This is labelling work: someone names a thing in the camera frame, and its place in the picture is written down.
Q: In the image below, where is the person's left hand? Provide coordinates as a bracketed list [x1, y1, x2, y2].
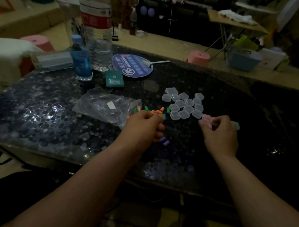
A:
[118, 109, 168, 158]

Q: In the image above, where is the person's right hand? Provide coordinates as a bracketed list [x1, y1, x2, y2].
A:
[198, 114, 240, 161]

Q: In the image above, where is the small clear plastic case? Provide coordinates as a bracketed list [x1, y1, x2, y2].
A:
[201, 114, 214, 129]

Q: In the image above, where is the person's left forearm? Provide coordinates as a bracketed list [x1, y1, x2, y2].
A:
[0, 141, 145, 227]

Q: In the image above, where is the person's right forearm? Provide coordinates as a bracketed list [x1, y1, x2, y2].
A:
[212, 149, 299, 227]

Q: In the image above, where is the pile of colourful earplugs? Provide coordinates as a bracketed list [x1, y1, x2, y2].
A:
[126, 104, 172, 122]

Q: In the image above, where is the group of clear plastic cases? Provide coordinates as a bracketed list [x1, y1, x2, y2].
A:
[161, 85, 206, 122]

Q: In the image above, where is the clear plastic bag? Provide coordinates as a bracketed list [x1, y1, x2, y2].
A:
[71, 84, 144, 133]

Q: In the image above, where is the pink plastic stool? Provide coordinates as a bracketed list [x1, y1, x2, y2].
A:
[186, 49, 211, 68]
[17, 34, 57, 77]

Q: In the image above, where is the teal small box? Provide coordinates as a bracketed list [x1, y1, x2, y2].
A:
[105, 69, 125, 89]

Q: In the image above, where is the blue round hand fan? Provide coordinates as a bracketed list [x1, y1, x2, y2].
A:
[112, 50, 171, 80]

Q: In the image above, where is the blue plastic basket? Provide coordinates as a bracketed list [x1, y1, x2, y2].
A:
[227, 44, 263, 74]

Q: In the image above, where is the wooden folding table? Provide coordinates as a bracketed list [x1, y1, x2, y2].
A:
[202, 5, 271, 60]

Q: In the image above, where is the small blue liquid bottle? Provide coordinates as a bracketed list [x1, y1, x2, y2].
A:
[69, 33, 94, 83]

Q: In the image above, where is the white cloth on table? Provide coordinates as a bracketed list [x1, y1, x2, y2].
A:
[218, 7, 258, 28]

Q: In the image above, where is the black sofa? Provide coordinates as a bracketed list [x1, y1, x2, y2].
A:
[134, 0, 240, 54]

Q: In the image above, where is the large clear water bottle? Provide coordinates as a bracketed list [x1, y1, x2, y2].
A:
[78, 0, 117, 73]

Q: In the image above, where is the clear rectangular plastic box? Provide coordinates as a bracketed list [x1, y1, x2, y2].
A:
[29, 49, 75, 74]

